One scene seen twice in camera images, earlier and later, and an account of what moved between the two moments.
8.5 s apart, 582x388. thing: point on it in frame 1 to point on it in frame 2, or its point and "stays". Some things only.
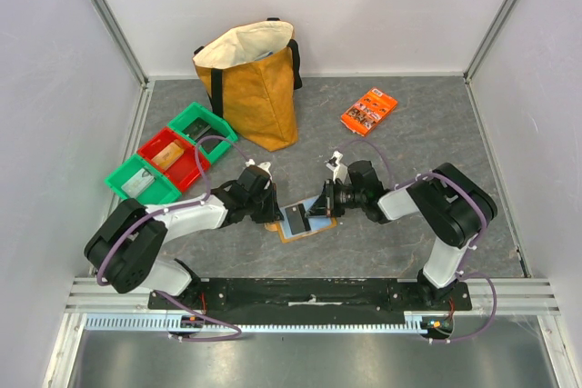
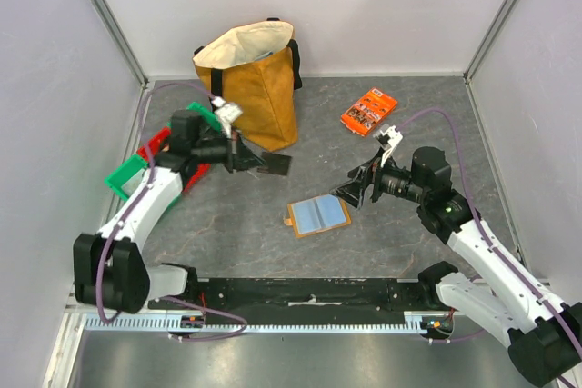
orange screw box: x=365 y=114 stays
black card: x=297 y=219 to x=275 y=164
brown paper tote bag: x=252 y=72 stays
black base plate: x=292 y=295 stays
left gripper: x=273 y=213 to x=238 y=156
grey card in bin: x=137 y=184 stays
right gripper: x=328 y=197 to x=373 y=182
